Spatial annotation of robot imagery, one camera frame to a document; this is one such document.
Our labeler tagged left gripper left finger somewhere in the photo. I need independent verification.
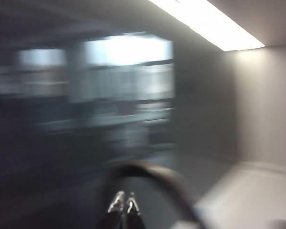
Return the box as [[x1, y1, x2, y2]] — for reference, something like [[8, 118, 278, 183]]
[[95, 190, 126, 229]]

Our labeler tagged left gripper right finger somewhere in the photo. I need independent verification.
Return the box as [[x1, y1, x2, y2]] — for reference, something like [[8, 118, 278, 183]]
[[125, 191, 146, 229]]

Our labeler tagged stainless steel gooseneck faucet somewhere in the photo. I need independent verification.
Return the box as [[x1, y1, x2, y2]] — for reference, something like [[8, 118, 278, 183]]
[[109, 160, 198, 229]]

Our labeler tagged white light strip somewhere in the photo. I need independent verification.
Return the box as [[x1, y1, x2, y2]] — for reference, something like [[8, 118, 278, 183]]
[[149, 0, 266, 52]]

